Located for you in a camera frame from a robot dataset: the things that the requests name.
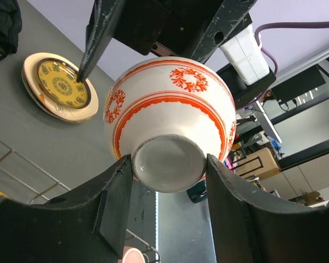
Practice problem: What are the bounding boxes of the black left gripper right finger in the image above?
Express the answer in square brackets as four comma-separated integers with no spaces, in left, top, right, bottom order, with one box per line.
[206,155,329,262]

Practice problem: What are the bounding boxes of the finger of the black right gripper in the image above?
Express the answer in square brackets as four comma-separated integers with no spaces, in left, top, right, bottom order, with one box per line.
[77,0,126,82]
[189,0,257,64]

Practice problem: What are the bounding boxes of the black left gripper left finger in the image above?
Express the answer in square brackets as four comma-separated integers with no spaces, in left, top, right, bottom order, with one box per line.
[0,155,133,262]

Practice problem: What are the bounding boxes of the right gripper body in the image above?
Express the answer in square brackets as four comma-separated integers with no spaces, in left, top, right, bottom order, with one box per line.
[114,1,223,58]

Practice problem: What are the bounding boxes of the yellow patterned small plate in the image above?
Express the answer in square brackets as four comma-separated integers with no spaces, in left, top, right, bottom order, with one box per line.
[36,58,92,109]

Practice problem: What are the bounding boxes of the white orange patterned bowl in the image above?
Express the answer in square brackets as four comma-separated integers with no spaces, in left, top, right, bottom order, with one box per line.
[104,56,236,193]

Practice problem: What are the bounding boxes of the beige bird plate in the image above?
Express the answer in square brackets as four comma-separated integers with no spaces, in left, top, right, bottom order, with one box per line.
[21,52,99,123]

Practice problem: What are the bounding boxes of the pink mug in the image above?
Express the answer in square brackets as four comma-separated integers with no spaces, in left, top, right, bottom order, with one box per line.
[118,246,145,263]

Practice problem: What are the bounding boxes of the black cloth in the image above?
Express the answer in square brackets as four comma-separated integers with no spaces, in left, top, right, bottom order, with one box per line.
[0,0,22,62]

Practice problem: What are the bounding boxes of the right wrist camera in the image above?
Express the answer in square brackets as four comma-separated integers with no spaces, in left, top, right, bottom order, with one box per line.
[219,24,270,85]

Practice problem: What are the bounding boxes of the grey wire dish rack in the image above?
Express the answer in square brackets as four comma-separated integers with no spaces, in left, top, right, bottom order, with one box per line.
[0,139,162,262]

